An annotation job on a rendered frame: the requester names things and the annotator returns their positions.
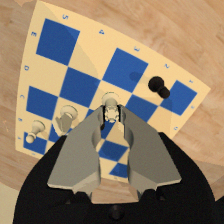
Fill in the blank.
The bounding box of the blue and cream chessboard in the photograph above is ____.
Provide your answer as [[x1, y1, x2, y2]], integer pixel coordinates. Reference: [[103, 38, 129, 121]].
[[15, 0, 211, 183]]

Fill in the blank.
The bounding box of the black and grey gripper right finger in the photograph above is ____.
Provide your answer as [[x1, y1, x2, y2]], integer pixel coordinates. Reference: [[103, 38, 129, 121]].
[[117, 104, 223, 224]]

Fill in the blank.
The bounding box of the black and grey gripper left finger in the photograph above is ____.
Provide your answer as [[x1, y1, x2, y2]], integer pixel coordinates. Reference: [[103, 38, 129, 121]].
[[12, 105, 106, 224]]

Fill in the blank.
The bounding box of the white pawn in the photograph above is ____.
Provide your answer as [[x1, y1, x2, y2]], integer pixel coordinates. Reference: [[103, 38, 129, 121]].
[[26, 120, 45, 143]]

